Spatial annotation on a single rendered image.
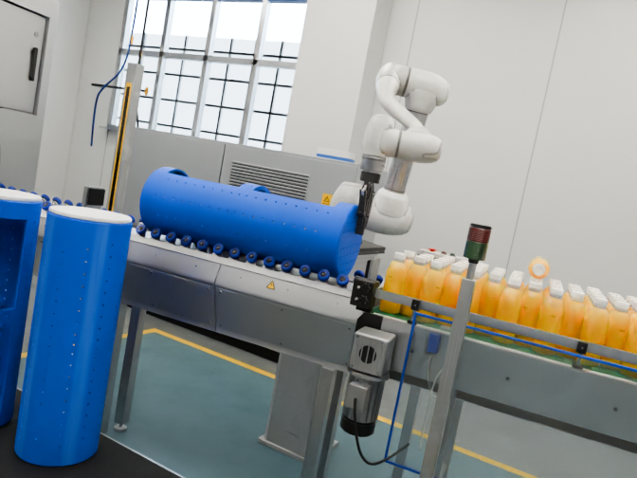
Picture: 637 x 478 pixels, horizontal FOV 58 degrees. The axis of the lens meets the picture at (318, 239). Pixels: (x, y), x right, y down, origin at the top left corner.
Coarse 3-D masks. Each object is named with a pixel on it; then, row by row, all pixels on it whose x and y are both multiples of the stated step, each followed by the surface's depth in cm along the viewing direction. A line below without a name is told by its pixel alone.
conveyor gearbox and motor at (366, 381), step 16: (368, 336) 178; (384, 336) 180; (352, 352) 180; (368, 352) 177; (384, 352) 176; (352, 368) 180; (368, 368) 178; (384, 368) 178; (352, 384) 176; (368, 384) 178; (384, 384) 183; (352, 400) 176; (368, 400) 178; (352, 416) 181; (368, 416) 180; (352, 432) 180; (368, 432) 181; (368, 464) 179
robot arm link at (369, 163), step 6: (366, 156) 211; (372, 156) 210; (366, 162) 211; (372, 162) 210; (378, 162) 210; (384, 162) 212; (360, 168) 214; (366, 168) 211; (372, 168) 210; (378, 168) 211
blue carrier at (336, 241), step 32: (160, 192) 231; (192, 192) 226; (224, 192) 223; (256, 192) 221; (160, 224) 234; (192, 224) 226; (224, 224) 220; (256, 224) 215; (288, 224) 210; (320, 224) 206; (352, 224) 213; (288, 256) 214; (320, 256) 207; (352, 256) 221
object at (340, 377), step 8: (344, 376) 226; (336, 384) 225; (336, 392) 225; (336, 400) 225; (336, 408) 225; (328, 416) 227; (336, 416) 227; (328, 424) 227; (336, 424) 229; (328, 432) 227; (328, 440) 227; (328, 448) 227; (320, 456) 228; (328, 456) 229; (320, 464) 228; (328, 464) 232; (320, 472) 228
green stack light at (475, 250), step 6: (468, 240) 164; (468, 246) 163; (474, 246) 162; (480, 246) 162; (486, 246) 162; (468, 252) 163; (474, 252) 162; (480, 252) 162; (486, 252) 164; (468, 258) 163; (474, 258) 162; (480, 258) 162
